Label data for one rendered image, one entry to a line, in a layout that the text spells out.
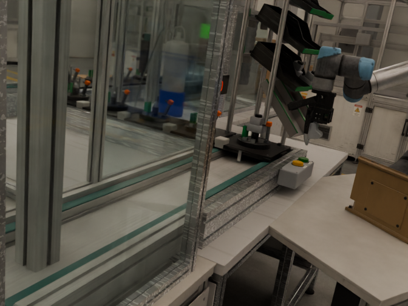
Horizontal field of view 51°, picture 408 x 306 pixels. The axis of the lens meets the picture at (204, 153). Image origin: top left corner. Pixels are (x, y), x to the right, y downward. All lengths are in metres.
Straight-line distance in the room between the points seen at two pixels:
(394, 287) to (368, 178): 0.45
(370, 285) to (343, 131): 4.80
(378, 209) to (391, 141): 4.24
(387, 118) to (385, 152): 0.41
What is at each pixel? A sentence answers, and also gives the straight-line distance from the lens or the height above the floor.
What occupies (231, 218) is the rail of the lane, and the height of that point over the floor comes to 0.89.
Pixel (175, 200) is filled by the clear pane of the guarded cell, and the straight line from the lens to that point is 0.86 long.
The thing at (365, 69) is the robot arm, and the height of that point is 1.33.
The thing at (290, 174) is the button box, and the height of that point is 0.95.
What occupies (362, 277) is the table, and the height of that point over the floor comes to 0.86.
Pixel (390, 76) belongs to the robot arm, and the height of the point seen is 1.32.
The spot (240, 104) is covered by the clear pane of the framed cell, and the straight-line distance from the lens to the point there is 3.07.
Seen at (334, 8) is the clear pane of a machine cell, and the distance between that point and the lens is 5.97.
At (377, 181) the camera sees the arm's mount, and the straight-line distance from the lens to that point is 1.50.
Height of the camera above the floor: 1.39
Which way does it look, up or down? 16 degrees down
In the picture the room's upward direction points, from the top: 8 degrees clockwise
